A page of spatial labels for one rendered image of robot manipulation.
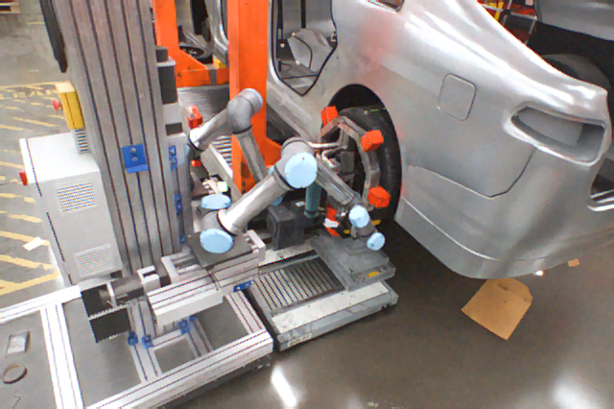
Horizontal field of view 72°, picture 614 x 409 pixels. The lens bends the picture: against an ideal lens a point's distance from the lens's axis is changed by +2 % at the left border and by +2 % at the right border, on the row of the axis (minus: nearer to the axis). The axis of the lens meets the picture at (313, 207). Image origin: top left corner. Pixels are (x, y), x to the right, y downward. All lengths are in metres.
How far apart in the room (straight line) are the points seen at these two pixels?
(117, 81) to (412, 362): 2.01
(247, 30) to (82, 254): 1.31
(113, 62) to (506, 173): 1.40
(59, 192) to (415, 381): 1.92
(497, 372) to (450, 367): 0.26
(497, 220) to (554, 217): 0.19
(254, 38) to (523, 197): 1.48
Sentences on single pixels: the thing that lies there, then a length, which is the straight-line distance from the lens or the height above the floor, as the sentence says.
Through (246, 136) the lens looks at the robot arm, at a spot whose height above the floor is 1.19.
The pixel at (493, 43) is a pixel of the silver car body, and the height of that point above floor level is 1.68.
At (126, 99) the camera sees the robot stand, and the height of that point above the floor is 1.45.
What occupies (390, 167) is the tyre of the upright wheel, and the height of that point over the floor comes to 1.00.
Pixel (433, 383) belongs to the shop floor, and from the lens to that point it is 2.54.
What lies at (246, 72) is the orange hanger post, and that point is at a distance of 2.37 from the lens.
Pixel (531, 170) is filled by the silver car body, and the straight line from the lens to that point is 1.68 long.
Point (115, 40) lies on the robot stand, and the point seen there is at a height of 1.63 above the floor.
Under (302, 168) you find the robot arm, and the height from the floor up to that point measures 1.30.
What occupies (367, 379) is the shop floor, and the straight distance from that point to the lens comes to 2.45.
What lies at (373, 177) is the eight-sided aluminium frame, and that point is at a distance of 2.15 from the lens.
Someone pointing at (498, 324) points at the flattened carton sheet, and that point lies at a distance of 2.98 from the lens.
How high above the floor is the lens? 2.02
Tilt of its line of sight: 35 degrees down
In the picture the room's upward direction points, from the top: 6 degrees clockwise
